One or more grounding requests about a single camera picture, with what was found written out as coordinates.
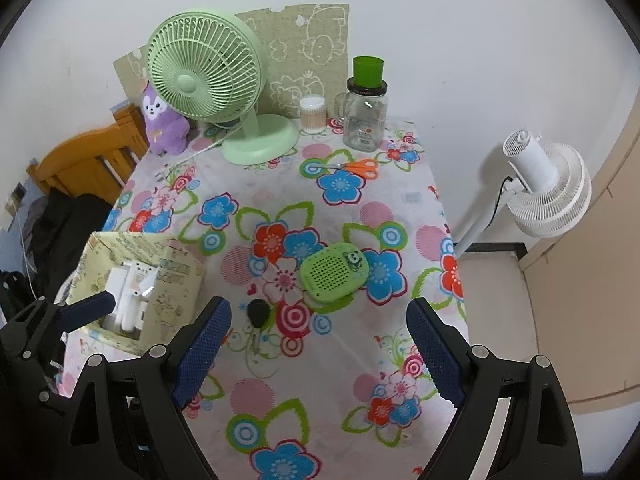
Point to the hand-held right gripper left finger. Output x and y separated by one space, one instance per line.
202 350

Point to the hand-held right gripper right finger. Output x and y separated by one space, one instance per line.
435 355

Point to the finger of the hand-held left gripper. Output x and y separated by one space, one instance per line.
87 310
30 380

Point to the white charger plug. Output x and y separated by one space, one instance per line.
140 285

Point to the cartoon print storage box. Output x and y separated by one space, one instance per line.
175 280

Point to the green white perforated device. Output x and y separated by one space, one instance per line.
330 272

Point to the white power bank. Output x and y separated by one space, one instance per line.
116 287

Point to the black round key fob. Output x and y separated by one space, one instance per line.
259 312

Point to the black clothing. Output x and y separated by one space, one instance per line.
70 230

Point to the floral tablecloth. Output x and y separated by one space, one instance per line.
310 360

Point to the wooden chair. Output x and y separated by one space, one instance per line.
85 160

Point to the purple plush toy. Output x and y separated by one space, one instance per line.
162 125

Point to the white standing fan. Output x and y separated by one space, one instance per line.
550 185

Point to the glass jar mug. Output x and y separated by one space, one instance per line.
365 120

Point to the cotton swab jar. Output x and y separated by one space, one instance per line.
313 115

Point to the green desk fan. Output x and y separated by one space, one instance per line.
205 65

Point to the green plastic cup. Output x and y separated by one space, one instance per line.
369 71

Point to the beige cartoon wall poster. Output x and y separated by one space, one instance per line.
305 40

